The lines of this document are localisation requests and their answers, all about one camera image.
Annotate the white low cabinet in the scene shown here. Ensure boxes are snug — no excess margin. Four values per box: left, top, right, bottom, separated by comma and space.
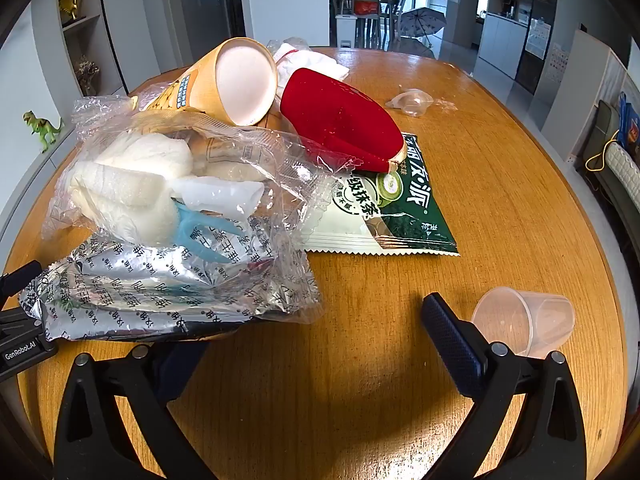
476, 10, 529, 80

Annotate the blue printed bag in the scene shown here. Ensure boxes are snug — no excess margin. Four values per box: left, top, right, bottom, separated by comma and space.
616, 91, 640, 153

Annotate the clear plastic bag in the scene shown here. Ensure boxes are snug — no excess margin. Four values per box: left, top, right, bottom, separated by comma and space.
41, 96, 368, 322

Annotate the light blue plastic fork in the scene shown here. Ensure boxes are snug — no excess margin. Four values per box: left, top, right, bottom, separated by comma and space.
171, 199, 242, 264

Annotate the golden eagle statue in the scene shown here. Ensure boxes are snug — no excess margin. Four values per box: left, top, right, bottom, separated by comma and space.
57, 0, 87, 25

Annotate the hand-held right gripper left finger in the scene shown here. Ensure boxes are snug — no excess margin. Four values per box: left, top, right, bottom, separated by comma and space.
52, 341, 222, 480

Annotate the clear plastic cup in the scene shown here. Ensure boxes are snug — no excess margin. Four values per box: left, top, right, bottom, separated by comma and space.
470, 286, 577, 361

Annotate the dried flower bunch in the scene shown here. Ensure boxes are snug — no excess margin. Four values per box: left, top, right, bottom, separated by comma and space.
75, 55, 102, 97

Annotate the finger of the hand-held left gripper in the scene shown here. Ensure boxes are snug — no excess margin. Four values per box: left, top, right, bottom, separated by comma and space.
0, 259, 44, 307

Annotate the silver foil packet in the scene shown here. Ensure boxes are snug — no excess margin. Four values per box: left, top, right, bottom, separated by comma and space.
19, 236, 322, 343

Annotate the yellow cable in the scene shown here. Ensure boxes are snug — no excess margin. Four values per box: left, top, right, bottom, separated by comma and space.
584, 129, 623, 172

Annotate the wall calendar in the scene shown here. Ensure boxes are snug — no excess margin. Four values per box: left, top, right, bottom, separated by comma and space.
525, 17, 552, 58

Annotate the open grey umbrella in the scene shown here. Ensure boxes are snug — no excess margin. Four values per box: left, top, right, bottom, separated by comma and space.
399, 6, 449, 46

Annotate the tan paper cup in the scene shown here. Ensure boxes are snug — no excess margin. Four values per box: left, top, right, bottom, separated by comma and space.
131, 37, 279, 128

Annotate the green snack packet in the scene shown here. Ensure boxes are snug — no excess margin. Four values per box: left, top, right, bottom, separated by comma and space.
299, 131, 462, 259

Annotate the green dinosaur toy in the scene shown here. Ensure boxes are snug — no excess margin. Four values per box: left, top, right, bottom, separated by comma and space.
22, 109, 64, 154

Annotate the white plastic piece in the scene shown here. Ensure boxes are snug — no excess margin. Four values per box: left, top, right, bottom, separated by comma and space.
169, 176, 265, 222

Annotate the dining chair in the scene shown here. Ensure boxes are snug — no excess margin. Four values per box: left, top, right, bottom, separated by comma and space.
345, 0, 407, 52

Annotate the red velvet pouch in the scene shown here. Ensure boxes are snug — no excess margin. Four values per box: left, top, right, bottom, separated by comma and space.
279, 67, 408, 175

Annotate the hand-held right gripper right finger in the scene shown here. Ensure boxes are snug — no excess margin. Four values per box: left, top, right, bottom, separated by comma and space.
420, 292, 588, 480

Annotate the small clear plastic lid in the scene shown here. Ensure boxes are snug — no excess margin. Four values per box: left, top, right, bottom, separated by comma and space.
384, 88, 437, 119

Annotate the white foam wrap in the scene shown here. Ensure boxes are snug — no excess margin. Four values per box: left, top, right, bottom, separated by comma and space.
66, 131, 195, 245

